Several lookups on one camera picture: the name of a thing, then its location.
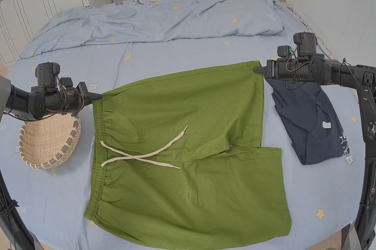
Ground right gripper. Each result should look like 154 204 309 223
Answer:
266 58 296 82

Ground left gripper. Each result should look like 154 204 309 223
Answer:
60 82 89 112

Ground green shorts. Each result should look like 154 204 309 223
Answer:
84 60 292 239

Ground round woven basket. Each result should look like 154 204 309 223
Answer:
19 113 82 169

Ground bed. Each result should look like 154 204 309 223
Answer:
0 0 376 250

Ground dark blue T-shirt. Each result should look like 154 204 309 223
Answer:
266 77 348 166

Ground pale blue quilt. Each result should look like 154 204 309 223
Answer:
22 0 286 59

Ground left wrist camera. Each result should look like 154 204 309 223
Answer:
60 77 74 93

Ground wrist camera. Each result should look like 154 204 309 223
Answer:
277 45 294 61
60 77 74 93

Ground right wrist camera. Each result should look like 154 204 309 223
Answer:
277 45 294 61

